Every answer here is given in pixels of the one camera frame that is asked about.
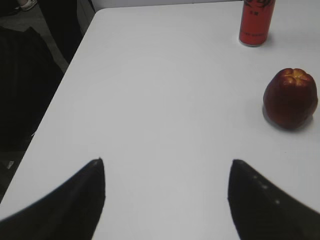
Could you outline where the dark red wax apple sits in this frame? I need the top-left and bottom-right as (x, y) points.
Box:
(263, 68), (318, 130)

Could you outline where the white shoe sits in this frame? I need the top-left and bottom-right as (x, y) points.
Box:
(17, 0), (38, 12)

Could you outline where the red soda can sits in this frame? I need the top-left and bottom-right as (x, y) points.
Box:
(239, 0), (275, 47)

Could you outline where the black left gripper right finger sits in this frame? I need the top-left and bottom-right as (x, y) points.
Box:
(227, 159), (320, 240)

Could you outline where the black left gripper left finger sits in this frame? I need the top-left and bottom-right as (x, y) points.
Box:
(0, 158), (105, 240)

